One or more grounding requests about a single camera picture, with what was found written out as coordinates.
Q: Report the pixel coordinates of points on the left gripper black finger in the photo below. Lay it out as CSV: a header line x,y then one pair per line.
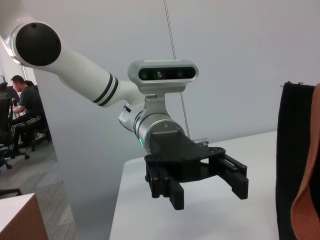
x,y
237,181
176,196

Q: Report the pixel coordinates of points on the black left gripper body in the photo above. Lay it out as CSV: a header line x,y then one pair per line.
x,y
172,147

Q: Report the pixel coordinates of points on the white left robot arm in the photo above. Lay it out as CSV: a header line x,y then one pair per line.
x,y
82,72

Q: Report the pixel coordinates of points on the seated person striped shirt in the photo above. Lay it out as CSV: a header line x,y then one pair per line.
x,y
30,105

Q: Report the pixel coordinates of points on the black chair base leg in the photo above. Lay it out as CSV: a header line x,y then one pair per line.
x,y
10,192

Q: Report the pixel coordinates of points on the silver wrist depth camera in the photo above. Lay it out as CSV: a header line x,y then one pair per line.
x,y
163,75

